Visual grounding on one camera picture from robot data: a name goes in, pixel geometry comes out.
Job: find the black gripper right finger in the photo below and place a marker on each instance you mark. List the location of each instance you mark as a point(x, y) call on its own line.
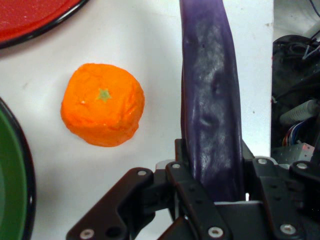
point(287, 195)

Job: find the green plate with black rim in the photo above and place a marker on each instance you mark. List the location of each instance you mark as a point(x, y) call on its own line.
point(12, 175)

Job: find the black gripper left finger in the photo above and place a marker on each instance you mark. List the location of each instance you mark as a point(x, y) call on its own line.
point(185, 190)

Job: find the grey metal box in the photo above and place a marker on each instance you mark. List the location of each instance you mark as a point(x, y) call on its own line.
point(292, 151)

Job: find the orange toy tangerine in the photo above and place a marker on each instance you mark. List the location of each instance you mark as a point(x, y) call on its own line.
point(102, 107)

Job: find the red plate with black rim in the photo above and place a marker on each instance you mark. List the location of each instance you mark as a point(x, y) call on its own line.
point(27, 17)

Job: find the purple toy eggplant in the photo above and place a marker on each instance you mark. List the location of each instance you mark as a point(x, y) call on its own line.
point(210, 100)

